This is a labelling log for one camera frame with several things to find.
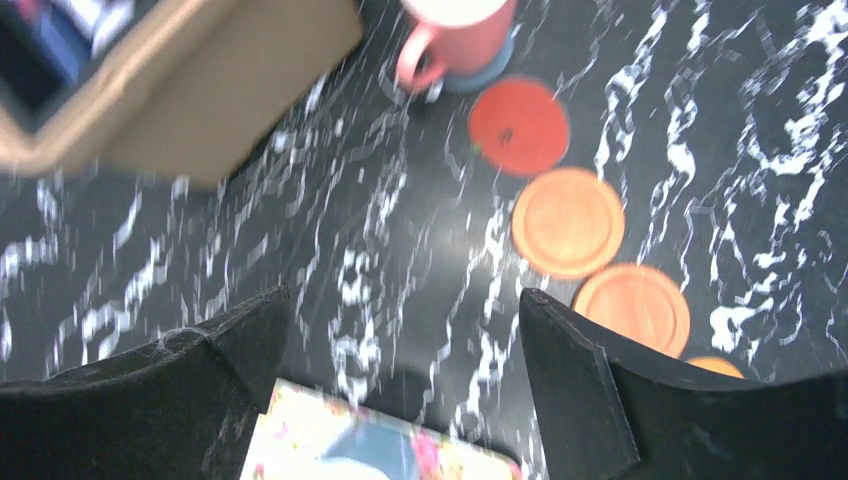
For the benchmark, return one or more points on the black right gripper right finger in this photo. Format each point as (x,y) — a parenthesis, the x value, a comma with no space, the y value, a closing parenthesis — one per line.
(610,408)

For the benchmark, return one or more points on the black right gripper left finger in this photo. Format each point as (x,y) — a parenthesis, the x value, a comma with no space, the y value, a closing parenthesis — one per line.
(183,406)

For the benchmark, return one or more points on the light wood coaster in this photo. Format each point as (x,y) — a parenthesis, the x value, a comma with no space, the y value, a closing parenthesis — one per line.
(640,303)

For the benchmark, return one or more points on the orange printed coaster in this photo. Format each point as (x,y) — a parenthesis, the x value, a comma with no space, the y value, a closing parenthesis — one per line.
(717,365)

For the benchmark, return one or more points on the floral rectangular tray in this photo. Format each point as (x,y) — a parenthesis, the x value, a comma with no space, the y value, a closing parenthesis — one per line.
(307,435)

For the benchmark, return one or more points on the orange wood coaster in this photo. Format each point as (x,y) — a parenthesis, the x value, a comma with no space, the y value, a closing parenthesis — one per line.
(568,223)

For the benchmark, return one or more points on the red coaster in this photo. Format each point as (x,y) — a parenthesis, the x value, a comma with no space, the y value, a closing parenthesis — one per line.
(519,126)

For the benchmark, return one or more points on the tan plastic toolbox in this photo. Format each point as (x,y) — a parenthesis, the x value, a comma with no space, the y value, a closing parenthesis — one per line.
(179,88)

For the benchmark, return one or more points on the blue grey coaster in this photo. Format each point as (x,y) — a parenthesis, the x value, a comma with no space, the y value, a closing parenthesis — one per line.
(467,83)

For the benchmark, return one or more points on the pink mug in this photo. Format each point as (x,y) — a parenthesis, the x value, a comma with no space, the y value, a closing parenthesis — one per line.
(451,38)

